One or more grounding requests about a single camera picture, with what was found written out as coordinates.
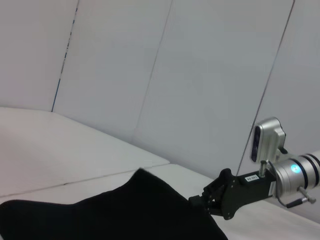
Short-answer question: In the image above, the thin right arm cable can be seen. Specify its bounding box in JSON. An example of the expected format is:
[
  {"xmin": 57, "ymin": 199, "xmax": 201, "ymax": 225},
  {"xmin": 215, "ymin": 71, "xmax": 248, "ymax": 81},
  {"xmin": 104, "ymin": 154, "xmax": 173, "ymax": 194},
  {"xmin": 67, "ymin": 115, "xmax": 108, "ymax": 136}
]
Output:
[{"xmin": 267, "ymin": 161, "xmax": 316, "ymax": 209}]

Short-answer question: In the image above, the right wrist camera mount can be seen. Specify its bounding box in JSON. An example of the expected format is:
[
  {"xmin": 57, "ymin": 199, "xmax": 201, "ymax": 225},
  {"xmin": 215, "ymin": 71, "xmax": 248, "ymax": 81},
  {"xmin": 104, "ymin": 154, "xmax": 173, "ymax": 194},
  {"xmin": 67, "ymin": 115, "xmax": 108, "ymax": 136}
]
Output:
[{"xmin": 250, "ymin": 116, "xmax": 288, "ymax": 164}]

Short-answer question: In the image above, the black T-shirt with FREE print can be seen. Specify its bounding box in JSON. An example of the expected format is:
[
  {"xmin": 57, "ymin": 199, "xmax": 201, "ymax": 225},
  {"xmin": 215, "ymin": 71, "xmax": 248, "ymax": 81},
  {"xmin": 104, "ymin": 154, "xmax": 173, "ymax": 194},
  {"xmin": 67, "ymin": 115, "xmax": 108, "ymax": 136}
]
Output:
[{"xmin": 0, "ymin": 168, "xmax": 230, "ymax": 240}]

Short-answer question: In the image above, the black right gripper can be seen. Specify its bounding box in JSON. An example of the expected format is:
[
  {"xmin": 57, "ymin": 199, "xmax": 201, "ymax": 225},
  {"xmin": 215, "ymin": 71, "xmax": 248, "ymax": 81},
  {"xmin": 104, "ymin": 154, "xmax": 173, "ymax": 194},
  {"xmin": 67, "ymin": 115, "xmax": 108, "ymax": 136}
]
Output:
[{"xmin": 188, "ymin": 168, "xmax": 278, "ymax": 221}]

